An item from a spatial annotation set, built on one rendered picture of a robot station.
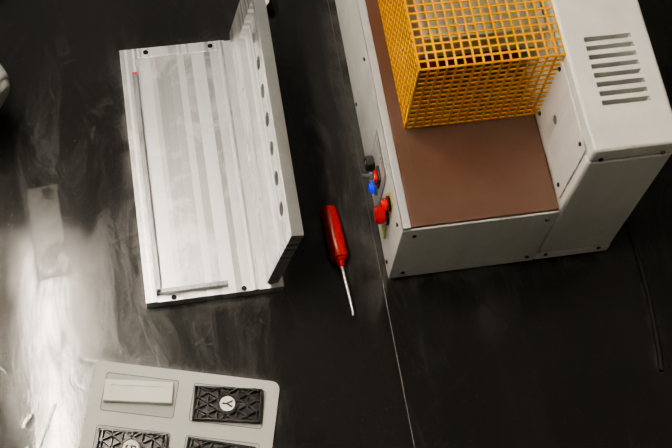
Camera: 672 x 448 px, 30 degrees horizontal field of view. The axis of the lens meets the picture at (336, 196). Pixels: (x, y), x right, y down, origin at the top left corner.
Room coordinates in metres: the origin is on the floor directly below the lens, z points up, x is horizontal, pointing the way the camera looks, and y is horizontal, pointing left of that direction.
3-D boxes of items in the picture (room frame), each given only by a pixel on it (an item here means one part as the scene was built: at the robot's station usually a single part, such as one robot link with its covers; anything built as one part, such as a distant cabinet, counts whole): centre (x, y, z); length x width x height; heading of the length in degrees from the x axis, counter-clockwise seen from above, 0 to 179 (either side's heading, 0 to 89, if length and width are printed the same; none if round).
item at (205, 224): (0.85, 0.22, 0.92); 0.44 x 0.21 x 0.04; 18
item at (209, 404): (0.48, 0.11, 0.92); 0.10 x 0.05 x 0.01; 97
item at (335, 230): (0.73, -0.02, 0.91); 0.18 x 0.03 x 0.03; 21
